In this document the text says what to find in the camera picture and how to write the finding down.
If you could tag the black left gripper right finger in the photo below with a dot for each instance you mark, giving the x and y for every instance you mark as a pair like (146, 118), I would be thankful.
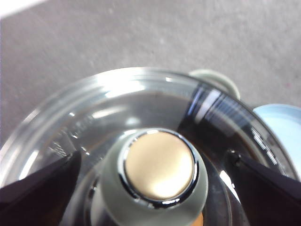
(270, 200)

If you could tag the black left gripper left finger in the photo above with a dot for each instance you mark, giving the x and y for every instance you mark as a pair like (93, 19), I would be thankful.
(35, 200)

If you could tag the brown potato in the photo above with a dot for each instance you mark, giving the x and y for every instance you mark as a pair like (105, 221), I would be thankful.
(198, 220)

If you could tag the glass lid with green knob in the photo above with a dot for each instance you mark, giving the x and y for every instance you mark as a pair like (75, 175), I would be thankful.
(160, 164)

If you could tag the blue round plate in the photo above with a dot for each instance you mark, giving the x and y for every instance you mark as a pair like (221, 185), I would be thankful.
(282, 122)

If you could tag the pale green electric steamer pot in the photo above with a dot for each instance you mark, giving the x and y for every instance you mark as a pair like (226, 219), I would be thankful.
(225, 81)

